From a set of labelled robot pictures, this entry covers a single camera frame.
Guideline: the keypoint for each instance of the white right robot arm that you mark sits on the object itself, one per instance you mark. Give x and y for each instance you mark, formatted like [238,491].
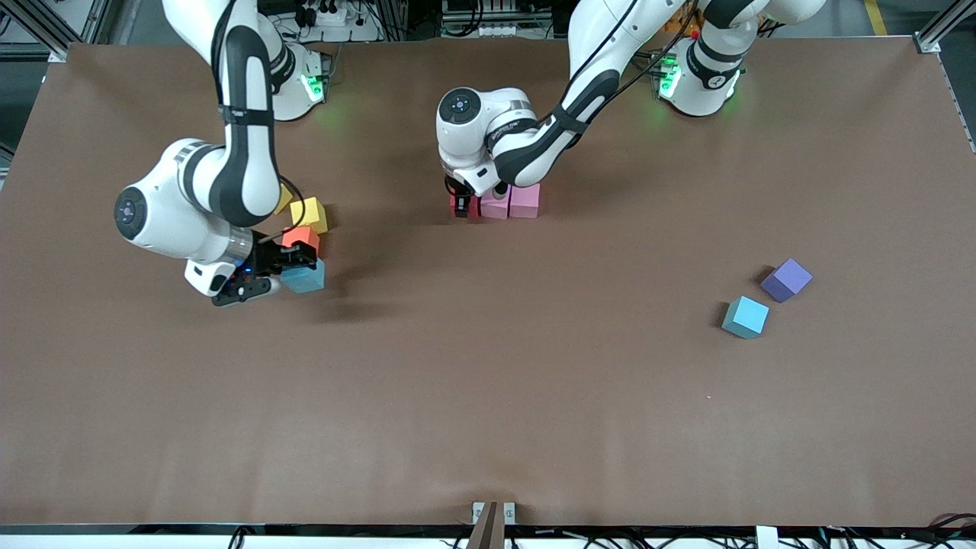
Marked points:
[244,114]

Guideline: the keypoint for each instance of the yellow foam cube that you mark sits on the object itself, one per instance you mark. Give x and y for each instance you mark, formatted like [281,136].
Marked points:
[284,198]
[311,214]

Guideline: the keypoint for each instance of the white tag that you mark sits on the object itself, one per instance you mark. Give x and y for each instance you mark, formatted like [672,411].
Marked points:
[766,537]

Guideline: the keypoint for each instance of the red foam cube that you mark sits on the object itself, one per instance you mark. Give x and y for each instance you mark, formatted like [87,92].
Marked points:
[475,207]

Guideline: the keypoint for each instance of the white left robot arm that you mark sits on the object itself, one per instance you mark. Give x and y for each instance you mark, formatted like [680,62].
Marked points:
[473,122]

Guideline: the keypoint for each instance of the aluminium frame post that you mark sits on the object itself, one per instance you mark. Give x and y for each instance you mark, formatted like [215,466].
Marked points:
[942,29]
[38,30]

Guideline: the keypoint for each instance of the light blue foam cube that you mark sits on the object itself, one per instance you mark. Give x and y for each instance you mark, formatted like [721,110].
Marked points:
[746,316]
[305,278]

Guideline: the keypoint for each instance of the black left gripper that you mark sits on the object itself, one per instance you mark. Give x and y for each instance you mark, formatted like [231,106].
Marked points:
[459,190]

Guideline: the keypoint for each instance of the lilac pink foam cube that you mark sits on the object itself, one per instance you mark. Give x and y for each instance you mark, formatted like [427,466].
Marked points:
[494,207]

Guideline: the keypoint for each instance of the purple foam cube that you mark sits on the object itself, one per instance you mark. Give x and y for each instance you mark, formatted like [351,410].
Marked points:
[787,279]

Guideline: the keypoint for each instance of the white power strip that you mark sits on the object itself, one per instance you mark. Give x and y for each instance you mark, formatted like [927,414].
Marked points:
[496,30]
[332,14]

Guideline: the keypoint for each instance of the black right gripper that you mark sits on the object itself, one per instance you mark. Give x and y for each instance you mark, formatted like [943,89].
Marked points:
[268,256]

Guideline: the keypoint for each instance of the orange foam cube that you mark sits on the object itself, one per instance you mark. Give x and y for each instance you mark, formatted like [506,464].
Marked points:
[301,236]

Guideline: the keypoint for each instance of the orange mesh bag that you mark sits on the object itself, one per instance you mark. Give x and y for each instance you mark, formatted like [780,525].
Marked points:
[679,27]

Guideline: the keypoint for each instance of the metal bracket with wedge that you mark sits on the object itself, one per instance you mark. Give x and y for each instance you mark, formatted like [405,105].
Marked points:
[488,534]

